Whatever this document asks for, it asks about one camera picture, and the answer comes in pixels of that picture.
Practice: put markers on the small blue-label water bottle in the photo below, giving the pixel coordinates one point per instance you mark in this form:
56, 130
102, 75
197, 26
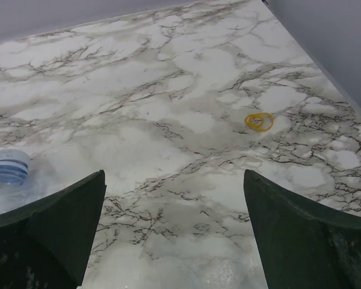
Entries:
17, 188

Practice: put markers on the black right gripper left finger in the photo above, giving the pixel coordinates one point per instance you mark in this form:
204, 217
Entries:
47, 243

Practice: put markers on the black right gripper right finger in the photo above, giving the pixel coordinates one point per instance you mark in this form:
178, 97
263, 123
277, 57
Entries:
302, 243

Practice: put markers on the yellow rubber band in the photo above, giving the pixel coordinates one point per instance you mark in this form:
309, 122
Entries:
260, 122

